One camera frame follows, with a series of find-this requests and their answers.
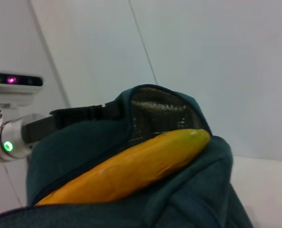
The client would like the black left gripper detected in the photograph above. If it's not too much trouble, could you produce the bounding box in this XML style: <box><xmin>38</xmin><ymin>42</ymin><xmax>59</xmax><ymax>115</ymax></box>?
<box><xmin>20</xmin><ymin>100</ymin><xmax>122</xmax><ymax>145</ymax></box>

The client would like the dark teal fabric bag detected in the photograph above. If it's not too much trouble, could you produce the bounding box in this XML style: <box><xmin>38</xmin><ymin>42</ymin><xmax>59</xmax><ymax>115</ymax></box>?
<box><xmin>0</xmin><ymin>83</ymin><xmax>254</xmax><ymax>228</ymax></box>

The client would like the yellow banana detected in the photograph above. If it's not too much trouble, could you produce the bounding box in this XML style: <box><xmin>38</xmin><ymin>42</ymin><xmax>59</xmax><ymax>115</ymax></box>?
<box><xmin>35</xmin><ymin>128</ymin><xmax>211</xmax><ymax>206</ymax></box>

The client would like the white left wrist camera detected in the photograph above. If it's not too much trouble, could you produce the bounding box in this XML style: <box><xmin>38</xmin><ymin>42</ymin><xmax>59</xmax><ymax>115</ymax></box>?
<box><xmin>0</xmin><ymin>71</ymin><xmax>44</xmax><ymax>109</ymax></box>

